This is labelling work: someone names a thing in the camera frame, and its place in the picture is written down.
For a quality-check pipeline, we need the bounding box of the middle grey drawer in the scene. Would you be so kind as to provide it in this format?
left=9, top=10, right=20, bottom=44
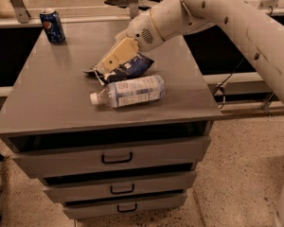
left=44, top=170, right=196, bottom=203

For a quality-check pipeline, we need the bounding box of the grey drawer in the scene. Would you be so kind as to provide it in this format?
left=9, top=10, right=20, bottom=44
left=44, top=170, right=196, bottom=203
left=63, top=190, right=186, bottom=219
left=12, top=136, right=211, bottom=178

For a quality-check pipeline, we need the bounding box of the grey drawer cabinet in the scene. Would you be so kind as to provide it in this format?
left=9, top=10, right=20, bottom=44
left=0, top=18, right=222, bottom=220

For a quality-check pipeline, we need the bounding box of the clear bottle with blue label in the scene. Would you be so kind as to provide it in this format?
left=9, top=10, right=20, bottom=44
left=90, top=75, right=166, bottom=108

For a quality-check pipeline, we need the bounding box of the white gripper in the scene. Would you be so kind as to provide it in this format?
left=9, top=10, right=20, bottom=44
left=96, top=9, right=165, bottom=74

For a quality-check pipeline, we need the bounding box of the blue chip bag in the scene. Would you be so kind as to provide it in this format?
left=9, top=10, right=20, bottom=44
left=85, top=52, right=154, bottom=85

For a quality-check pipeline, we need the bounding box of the top grey drawer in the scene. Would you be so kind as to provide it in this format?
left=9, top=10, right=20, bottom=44
left=12, top=136, right=211, bottom=178

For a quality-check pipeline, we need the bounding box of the bottom grey drawer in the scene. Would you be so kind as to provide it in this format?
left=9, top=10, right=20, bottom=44
left=63, top=190, right=186, bottom=219

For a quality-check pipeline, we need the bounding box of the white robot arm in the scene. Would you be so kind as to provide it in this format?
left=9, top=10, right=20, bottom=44
left=100, top=0, right=284, bottom=105

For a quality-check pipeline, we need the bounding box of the black cable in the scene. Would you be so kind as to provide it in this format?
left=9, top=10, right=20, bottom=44
left=212, top=57, right=246, bottom=110

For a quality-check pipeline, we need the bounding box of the blue Pepsi can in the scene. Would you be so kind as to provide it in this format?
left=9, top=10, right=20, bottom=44
left=40, top=9, right=65, bottom=44

